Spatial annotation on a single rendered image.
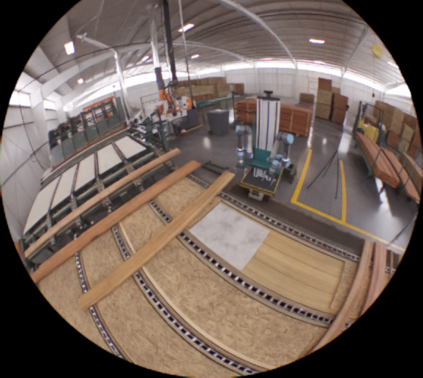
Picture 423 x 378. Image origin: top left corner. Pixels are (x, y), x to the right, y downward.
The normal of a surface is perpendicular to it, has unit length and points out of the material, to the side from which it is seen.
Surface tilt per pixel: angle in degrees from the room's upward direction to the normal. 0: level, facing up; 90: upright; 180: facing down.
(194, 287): 0
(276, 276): 0
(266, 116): 90
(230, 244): 0
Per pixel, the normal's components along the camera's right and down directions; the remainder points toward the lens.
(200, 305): -0.11, -0.82
